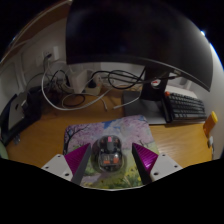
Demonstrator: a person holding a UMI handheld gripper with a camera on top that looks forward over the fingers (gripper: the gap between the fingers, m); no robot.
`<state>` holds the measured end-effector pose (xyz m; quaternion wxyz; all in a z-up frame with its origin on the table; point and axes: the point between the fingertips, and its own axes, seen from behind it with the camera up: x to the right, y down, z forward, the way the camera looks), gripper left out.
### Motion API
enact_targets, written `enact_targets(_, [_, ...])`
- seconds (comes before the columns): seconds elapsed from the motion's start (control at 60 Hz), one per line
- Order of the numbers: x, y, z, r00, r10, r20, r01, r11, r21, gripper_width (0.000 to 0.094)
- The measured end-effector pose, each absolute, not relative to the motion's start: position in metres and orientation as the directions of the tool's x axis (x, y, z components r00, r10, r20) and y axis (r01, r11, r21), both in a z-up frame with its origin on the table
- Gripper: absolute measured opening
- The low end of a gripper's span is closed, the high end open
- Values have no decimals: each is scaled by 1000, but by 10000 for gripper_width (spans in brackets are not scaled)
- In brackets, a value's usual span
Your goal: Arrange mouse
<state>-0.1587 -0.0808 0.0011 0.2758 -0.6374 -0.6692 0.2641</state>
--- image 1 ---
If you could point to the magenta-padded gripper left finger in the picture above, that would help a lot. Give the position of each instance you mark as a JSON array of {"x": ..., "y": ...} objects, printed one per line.
[{"x": 63, "y": 166}]

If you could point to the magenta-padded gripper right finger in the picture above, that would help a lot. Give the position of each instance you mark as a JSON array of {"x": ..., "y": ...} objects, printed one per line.
[{"x": 160, "y": 165}]

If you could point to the transparent computer mouse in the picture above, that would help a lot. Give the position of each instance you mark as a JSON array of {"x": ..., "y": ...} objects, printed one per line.
[{"x": 107, "y": 153}]

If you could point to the flower landscape print mouse pad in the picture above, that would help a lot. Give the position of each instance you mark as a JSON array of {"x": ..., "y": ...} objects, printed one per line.
[{"x": 133, "y": 131}]

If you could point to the dark grey mechanical keyboard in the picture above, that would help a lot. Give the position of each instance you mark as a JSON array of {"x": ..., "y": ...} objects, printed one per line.
[{"x": 185, "y": 106}]

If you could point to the orange jar with yellow lid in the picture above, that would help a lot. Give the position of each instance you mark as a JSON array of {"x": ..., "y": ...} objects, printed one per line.
[{"x": 210, "y": 123}]

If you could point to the black laptop stand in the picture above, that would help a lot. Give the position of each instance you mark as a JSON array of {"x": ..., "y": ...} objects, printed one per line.
[{"x": 33, "y": 106}]

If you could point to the silver laptop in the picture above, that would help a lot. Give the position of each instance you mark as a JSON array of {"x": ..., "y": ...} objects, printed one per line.
[{"x": 16, "y": 111}]

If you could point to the white power strip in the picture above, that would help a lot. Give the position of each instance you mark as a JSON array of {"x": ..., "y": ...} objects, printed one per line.
[{"x": 78, "y": 81}]

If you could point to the black curved computer monitor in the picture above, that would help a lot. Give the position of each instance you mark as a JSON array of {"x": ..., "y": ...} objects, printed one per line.
[{"x": 133, "y": 33}]

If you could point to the white wall socket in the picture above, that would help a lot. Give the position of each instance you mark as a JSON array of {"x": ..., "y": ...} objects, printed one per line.
[{"x": 50, "y": 54}]

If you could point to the wooden wall shelf unit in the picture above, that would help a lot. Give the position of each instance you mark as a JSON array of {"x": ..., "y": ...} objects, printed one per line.
[{"x": 30, "y": 26}]

